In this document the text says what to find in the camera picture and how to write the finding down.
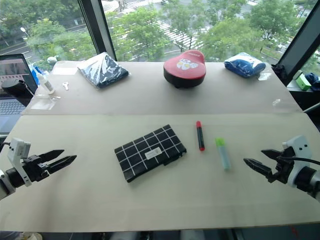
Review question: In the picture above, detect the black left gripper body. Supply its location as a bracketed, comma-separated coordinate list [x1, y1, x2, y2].
[21, 154, 51, 183]

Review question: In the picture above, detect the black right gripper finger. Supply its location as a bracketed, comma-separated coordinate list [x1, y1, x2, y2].
[260, 149, 285, 161]
[243, 158, 273, 179]

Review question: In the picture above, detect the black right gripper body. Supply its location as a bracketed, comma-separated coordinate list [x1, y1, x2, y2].
[266, 147, 296, 185]

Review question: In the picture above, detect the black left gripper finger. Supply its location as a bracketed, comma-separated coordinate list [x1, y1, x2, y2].
[38, 149, 65, 162]
[46, 155, 78, 175]

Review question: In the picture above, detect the laptop computer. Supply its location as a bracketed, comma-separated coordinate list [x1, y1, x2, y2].
[0, 53, 39, 134]

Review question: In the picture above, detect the black white-grid pencil case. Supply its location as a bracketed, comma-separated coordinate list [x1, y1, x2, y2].
[114, 124, 187, 184]

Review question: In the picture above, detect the red lid black container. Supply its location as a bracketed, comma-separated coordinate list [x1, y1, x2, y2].
[163, 49, 207, 89]

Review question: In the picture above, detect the green highlighter pen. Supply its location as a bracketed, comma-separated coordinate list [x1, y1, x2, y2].
[215, 137, 232, 171]

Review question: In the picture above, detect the clear plastic bag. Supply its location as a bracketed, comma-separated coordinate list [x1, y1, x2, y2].
[29, 94, 61, 111]

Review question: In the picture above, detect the red and black marker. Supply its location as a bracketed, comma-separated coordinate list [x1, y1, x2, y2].
[195, 120, 206, 152]

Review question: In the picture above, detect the small white bottle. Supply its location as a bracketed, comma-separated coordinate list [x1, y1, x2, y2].
[36, 71, 56, 95]

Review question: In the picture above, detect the black cylindrical device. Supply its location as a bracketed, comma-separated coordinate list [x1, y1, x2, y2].
[1, 79, 28, 99]

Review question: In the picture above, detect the green box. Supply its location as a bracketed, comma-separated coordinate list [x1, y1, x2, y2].
[295, 72, 312, 92]

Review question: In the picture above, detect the blue and white bagged cloth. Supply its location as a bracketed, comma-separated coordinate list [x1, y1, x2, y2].
[223, 52, 267, 79]

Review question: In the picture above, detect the dark blue patterned folded cloth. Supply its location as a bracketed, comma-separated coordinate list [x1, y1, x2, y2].
[77, 52, 130, 89]

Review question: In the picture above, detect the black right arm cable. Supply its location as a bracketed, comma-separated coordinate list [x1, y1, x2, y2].
[276, 155, 320, 166]

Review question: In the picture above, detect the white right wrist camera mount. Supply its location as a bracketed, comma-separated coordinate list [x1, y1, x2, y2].
[281, 135, 313, 189]

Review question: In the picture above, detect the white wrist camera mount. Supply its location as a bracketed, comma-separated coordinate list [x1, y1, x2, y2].
[281, 135, 313, 189]
[6, 137, 33, 188]

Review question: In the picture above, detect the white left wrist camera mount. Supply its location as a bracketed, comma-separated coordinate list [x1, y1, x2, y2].
[6, 137, 33, 188]

